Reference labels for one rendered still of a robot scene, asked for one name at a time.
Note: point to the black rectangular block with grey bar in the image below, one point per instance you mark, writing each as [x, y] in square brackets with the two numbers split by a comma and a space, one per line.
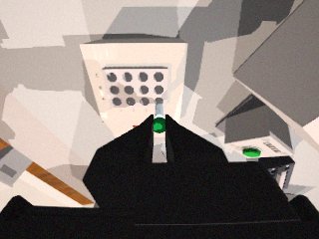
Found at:
[280, 167]

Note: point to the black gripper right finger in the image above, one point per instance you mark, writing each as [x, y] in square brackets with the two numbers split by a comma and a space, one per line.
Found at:
[189, 146]

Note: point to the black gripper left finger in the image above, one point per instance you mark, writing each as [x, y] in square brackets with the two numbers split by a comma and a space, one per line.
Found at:
[131, 145]

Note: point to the grey flat mat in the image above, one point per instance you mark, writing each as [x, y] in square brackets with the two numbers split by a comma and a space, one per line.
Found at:
[42, 65]

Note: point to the green-capped test tube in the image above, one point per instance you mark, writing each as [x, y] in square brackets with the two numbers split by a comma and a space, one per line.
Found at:
[159, 121]

